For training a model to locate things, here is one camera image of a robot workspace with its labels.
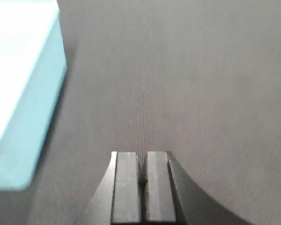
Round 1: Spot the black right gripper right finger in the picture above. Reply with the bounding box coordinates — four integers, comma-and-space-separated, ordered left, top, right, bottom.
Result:
144, 151, 188, 225

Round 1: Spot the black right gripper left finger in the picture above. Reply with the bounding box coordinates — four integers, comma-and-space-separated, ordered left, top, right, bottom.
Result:
83, 152, 141, 225

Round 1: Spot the light blue plastic bin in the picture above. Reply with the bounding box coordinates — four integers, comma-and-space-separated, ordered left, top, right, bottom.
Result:
0, 0, 67, 191

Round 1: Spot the grey conveyor belt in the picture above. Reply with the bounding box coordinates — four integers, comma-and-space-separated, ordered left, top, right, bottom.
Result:
0, 0, 281, 225

